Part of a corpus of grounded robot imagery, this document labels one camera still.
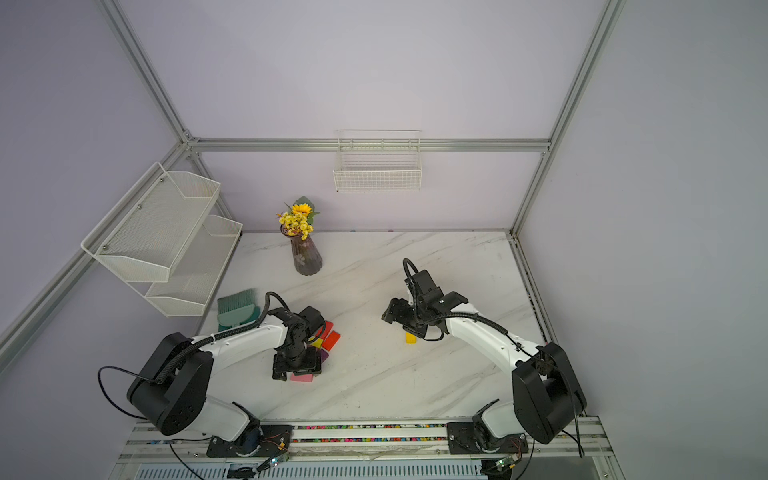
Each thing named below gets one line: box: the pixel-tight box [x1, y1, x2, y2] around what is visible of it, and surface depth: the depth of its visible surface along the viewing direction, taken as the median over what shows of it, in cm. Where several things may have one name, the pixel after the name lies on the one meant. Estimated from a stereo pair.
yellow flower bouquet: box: [276, 196, 321, 241], surface depth 92 cm
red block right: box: [322, 330, 341, 352], surface depth 92 cm
